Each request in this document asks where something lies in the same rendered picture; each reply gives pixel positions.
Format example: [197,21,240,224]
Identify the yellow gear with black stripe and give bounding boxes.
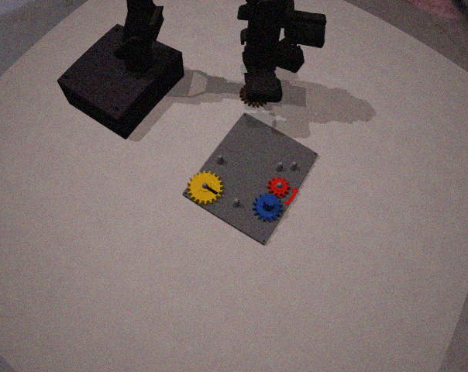
[187,170,224,207]

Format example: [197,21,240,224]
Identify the blue gear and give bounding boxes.
[253,193,283,222]

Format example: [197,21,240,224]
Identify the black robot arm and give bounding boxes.
[113,0,327,79]

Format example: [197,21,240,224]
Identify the red gear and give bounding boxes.
[267,176,291,199]

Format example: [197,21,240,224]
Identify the brown gear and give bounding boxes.
[240,85,267,108]

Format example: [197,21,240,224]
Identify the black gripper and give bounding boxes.
[240,28,283,102]

